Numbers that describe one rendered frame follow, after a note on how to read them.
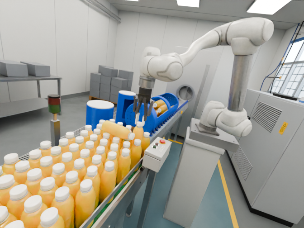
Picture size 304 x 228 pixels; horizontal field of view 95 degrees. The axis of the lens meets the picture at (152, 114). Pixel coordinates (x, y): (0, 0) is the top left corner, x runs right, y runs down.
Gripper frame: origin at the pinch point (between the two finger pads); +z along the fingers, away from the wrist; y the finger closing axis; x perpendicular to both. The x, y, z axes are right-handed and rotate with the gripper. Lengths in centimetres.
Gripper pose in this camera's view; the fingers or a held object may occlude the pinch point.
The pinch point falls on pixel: (140, 119)
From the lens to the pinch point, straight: 86.6
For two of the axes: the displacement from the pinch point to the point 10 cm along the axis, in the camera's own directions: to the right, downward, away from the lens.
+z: -1.9, 9.3, 3.3
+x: -4.0, 2.3, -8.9
